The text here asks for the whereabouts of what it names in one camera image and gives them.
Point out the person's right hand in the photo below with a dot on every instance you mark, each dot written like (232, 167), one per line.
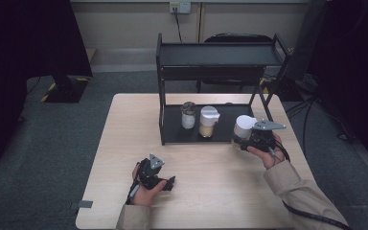
(270, 158)

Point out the black two-tier metal shelf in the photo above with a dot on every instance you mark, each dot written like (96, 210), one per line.
(211, 123)

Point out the white wall socket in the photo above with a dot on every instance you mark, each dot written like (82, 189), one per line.
(179, 7)

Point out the black stand base yellow stripes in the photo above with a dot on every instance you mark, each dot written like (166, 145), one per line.
(65, 91)

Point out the white-lid jar with brown contents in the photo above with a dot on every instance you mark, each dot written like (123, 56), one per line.
(243, 129)

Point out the white-lid jar with yellow contents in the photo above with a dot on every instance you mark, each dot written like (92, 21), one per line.
(208, 123)

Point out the black chair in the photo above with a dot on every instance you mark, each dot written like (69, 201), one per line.
(236, 38)

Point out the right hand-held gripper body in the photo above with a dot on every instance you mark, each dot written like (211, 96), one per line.
(262, 139)

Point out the dark curtain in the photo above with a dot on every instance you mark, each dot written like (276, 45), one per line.
(357, 64)
(19, 64)

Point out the person's left hand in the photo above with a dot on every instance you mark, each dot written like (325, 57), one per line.
(145, 196)

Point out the dark upright panel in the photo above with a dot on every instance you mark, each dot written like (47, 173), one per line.
(306, 44)

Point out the glass shaker with metal lid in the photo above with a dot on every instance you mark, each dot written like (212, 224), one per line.
(188, 119)

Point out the grey table bracket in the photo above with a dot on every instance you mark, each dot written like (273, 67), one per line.
(83, 204)

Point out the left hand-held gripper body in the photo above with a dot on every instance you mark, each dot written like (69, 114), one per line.
(150, 174)

